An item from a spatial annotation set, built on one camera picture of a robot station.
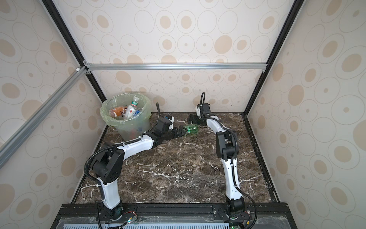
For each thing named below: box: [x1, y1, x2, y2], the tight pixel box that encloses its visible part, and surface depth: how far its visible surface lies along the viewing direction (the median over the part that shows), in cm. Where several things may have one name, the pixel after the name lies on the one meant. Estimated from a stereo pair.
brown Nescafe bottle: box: [109, 105, 128, 118], surface depth 91 cm
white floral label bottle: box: [124, 95, 140, 120], surface depth 94 cm
